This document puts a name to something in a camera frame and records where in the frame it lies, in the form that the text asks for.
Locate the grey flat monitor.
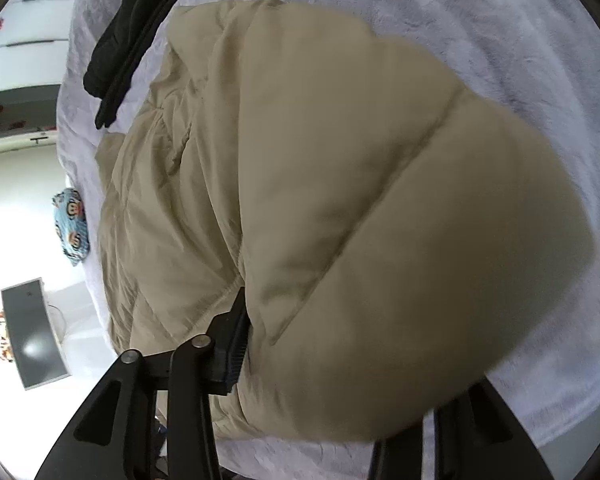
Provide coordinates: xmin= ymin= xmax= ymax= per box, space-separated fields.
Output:
xmin=0 ymin=276 xmax=72 ymax=391

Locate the white wardrobe with red stickers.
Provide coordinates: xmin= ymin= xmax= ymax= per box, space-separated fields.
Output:
xmin=0 ymin=0 xmax=77 ymax=144

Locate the blue monkey print cloth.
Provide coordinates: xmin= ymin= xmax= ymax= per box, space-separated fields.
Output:
xmin=51 ymin=187 xmax=90 ymax=267

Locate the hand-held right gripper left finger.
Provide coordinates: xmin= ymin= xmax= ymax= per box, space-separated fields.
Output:
xmin=34 ymin=287 xmax=251 ymax=480

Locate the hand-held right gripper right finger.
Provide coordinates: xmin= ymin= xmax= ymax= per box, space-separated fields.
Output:
xmin=369 ymin=376 xmax=547 ymax=480

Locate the beige puffer jacket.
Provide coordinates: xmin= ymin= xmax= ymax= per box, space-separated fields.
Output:
xmin=95 ymin=0 xmax=599 ymax=444

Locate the lavender fleece blanket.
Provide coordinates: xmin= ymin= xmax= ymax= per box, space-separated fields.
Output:
xmin=55 ymin=0 xmax=600 ymax=480

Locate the black fleece garment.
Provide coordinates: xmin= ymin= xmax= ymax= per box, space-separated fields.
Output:
xmin=82 ymin=0 xmax=207 ymax=130

